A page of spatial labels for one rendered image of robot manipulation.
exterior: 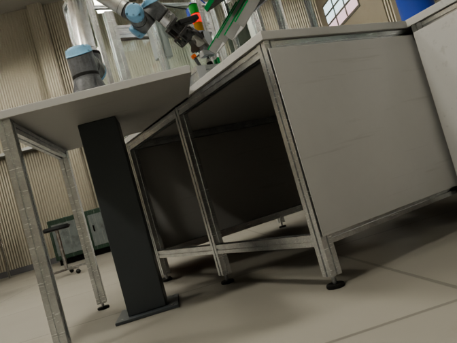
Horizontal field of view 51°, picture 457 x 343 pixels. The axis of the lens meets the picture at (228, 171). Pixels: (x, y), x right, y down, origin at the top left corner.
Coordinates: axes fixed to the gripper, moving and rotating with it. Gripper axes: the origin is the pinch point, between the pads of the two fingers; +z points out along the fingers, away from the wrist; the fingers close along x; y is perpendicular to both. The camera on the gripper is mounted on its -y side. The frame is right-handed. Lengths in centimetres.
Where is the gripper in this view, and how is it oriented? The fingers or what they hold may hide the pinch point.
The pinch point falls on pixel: (205, 47)
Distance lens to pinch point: 240.3
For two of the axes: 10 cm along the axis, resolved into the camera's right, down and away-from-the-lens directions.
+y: -4.4, 8.0, -4.2
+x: 4.9, -1.8, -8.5
